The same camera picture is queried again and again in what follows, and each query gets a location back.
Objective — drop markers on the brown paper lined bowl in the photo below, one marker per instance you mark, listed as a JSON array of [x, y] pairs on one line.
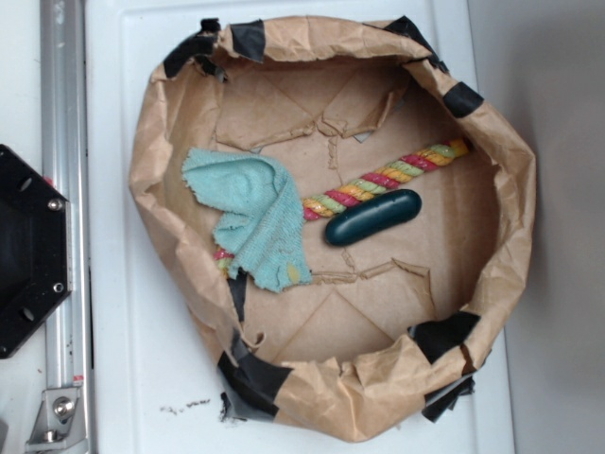
[[391, 325]]

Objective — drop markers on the light blue cloth rag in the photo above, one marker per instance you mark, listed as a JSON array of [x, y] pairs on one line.
[[262, 214]]

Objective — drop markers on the metal corner bracket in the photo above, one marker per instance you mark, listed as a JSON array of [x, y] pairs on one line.
[[60, 423]]

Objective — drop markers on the dark green plastic pickle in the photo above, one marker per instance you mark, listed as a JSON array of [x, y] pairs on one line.
[[372, 217]]

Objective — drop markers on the aluminium extrusion rail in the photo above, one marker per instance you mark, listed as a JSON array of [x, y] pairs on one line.
[[64, 158]]

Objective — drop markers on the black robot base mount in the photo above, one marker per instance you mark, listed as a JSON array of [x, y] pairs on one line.
[[34, 251]]

